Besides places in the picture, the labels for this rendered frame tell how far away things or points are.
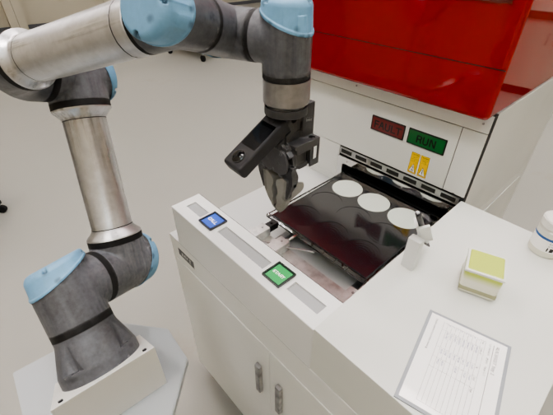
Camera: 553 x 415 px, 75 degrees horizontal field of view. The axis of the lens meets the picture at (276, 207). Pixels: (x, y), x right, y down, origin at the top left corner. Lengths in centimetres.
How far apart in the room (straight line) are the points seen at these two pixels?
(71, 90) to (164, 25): 40
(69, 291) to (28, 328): 151
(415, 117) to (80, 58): 86
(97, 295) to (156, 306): 130
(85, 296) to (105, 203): 19
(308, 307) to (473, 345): 31
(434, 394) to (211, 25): 66
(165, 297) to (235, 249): 125
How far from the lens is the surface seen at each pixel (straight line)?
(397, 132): 118
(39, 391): 97
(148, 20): 48
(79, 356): 79
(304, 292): 81
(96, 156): 84
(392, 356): 74
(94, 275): 80
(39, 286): 79
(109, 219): 85
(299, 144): 62
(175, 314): 202
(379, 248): 102
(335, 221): 108
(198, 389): 179
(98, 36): 57
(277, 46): 55
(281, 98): 57
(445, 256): 95
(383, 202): 119
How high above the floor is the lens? 157
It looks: 37 degrees down
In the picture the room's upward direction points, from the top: straight up
